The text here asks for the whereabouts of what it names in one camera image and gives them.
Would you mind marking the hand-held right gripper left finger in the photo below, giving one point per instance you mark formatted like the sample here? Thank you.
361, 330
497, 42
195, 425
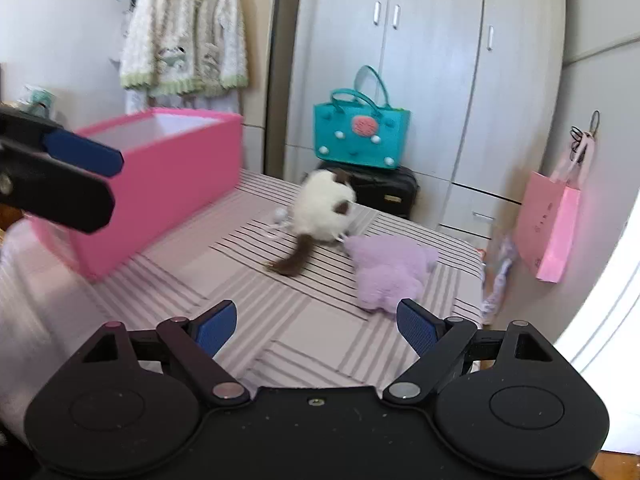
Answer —
217, 330

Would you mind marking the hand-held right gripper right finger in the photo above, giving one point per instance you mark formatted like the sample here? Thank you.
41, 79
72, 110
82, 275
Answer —
417, 330

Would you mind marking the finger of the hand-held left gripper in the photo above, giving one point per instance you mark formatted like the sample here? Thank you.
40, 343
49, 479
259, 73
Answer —
55, 195
82, 152

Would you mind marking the purple plush toy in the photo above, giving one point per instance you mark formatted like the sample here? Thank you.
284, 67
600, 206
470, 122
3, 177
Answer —
390, 272

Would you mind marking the pink storage box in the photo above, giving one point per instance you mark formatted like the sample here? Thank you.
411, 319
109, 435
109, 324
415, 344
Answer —
165, 175

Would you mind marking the white cat plush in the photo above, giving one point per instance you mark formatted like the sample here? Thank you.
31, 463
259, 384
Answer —
320, 205

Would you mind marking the pale green object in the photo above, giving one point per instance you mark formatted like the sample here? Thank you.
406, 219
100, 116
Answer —
37, 97

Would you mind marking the striped pink tablecloth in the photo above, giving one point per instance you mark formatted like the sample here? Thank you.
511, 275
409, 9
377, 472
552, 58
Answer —
300, 310

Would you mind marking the clear plastic packet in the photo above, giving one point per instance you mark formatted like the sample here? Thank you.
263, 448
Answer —
497, 280

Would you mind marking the black suitcase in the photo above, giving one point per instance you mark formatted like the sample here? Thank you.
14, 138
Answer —
385, 187

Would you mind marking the white green knit cardigan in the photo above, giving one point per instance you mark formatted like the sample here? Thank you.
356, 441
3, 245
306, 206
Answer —
185, 35

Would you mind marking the pink paper bag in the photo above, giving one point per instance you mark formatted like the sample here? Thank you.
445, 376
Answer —
547, 230

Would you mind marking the white door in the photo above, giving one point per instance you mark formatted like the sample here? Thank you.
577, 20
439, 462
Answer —
610, 335

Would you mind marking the teal tote bag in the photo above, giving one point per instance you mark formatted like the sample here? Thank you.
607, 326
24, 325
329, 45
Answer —
360, 135

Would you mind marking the grey wooden wardrobe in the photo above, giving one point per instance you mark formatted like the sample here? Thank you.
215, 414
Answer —
440, 60

